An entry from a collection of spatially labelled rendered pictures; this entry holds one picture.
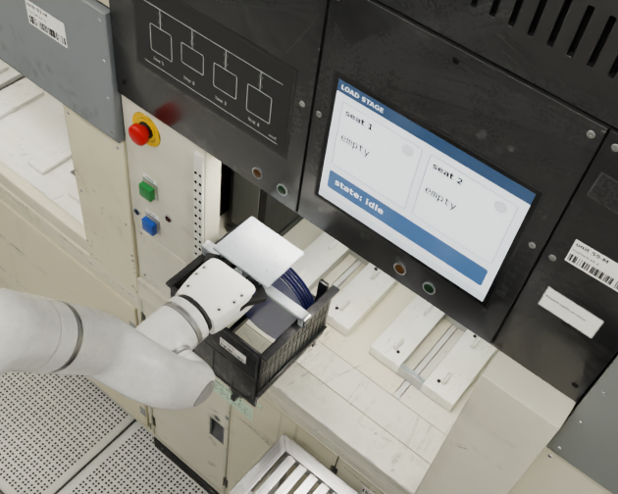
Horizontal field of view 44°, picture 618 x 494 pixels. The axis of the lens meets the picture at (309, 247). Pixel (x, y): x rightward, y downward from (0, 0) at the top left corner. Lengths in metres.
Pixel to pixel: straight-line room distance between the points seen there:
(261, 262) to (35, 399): 1.48
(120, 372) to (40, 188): 1.01
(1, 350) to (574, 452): 0.76
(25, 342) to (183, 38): 0.51
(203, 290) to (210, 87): 0.32
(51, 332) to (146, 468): 1.60
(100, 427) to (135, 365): 1.50
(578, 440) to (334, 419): 0.60
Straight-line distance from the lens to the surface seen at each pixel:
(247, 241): 1.30
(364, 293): 1.73
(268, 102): 1.09
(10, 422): 2.61
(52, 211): 1.94
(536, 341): 1.05
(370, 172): 1.02
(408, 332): 1.69
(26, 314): 0.88
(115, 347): 1.03
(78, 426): 2.56
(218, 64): 1.13
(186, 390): 1.10
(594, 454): 1.15
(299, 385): 1.62
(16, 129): 2.16
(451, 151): 0.93
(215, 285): 1.24
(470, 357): 1.70
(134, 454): 2.50
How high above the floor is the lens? 2.28
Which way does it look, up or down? 50 degrees down
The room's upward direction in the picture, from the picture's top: 10 degrees clockwise
